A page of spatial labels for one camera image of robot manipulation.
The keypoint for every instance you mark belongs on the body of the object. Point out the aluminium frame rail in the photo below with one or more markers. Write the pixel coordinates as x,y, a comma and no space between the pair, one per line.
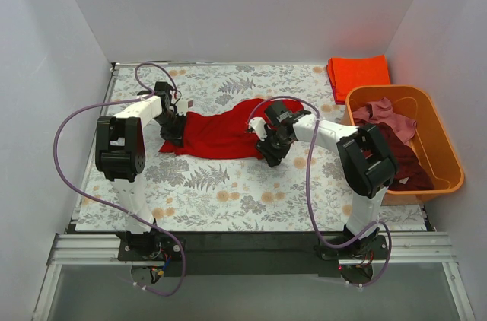
403,247

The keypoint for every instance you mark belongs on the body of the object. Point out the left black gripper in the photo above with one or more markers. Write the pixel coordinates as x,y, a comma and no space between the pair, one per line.
172,130

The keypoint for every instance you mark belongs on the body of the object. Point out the folded magenta shirt under orange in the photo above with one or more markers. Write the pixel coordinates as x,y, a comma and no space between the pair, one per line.
338,95

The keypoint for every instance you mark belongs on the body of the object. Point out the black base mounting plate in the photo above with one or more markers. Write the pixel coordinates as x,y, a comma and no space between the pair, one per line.
256,253

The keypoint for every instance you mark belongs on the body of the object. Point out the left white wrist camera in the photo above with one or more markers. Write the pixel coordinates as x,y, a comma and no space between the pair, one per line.
184,105

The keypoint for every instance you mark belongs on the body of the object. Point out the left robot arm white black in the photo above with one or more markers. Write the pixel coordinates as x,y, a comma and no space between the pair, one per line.
120,157

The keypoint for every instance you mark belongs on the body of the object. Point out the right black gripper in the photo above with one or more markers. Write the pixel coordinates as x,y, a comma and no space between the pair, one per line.
271,145

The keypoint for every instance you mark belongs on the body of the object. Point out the orange plastic basket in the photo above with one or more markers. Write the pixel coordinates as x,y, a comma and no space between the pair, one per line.
431,142

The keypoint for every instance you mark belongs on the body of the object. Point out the red t shirt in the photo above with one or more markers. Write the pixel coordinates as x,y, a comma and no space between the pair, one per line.
220,137

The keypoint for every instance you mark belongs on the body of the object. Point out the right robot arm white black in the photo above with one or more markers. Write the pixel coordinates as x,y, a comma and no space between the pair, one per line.
368,164

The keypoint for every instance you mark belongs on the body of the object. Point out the pink t shirt in basket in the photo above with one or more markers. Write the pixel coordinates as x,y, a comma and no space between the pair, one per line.
381,111

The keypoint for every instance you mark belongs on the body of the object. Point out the folded orange t shirt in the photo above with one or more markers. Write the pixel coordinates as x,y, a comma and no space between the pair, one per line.
348,74

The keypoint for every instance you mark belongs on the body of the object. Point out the floral patterned table mat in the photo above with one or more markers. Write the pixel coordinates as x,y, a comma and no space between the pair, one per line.
187,193

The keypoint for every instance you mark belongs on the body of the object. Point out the dark maroon t shirt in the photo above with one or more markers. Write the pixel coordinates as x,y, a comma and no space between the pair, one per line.
410,176

